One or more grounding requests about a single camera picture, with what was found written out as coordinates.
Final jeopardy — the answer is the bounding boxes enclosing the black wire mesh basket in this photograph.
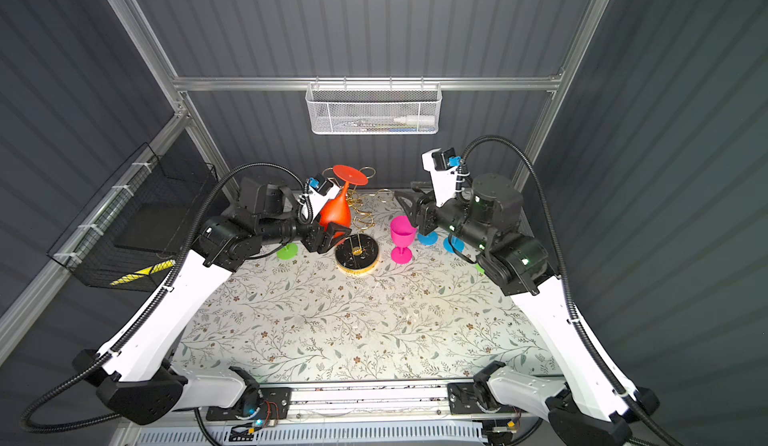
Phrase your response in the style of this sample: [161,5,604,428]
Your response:
[48,143,218,292]

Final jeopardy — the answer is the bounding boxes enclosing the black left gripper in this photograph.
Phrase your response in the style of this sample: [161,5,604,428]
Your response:
[259,200,351,252]

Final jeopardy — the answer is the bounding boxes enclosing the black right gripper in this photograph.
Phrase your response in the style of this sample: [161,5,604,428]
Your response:
[394,178,488,255]

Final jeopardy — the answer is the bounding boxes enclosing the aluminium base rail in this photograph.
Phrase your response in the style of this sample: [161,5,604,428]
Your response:
[131,378,541,446]

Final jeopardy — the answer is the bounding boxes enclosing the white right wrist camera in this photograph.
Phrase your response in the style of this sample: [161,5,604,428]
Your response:
[421,147,461,207]

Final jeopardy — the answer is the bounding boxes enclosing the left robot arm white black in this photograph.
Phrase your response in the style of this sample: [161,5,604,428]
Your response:
[76,176,351,425]

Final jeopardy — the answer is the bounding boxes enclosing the magenta wine glass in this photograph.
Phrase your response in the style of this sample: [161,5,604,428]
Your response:
[390,215,417,264]

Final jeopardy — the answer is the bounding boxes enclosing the yellow black striped item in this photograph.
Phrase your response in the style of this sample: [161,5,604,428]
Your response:
[109,259,175,286]

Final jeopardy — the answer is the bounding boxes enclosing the black pad in basket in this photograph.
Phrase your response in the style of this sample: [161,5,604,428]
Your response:
[114,203,193,255]

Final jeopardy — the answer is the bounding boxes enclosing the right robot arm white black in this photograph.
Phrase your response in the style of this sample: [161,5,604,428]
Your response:
[394,173,643,445]

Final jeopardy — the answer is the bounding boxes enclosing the blue wine glass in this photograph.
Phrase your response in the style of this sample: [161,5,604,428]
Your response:
[443,236,465,254]
[417,231,439,246]

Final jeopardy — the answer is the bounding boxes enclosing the white marker in basket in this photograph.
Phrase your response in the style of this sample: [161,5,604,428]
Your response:
[393,115,437,128]

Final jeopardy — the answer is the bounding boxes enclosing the white wire mesh basket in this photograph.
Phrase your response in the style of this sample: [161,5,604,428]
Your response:
[305,84,443,135]

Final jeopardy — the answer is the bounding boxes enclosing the blue wine glass front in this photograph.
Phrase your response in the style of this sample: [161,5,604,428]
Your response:
[417,231,439,246]

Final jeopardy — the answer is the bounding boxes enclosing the lime green wine glass front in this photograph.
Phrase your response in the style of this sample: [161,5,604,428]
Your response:
[276,243,298,261]

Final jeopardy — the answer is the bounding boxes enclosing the red wine glass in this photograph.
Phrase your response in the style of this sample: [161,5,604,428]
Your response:
[319,164,368,230]

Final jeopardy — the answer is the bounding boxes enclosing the gold wine glass rack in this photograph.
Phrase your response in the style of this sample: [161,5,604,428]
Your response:
[322,166,380,275]

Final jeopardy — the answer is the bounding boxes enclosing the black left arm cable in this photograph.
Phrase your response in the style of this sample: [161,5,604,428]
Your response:
[19,162,307,434]

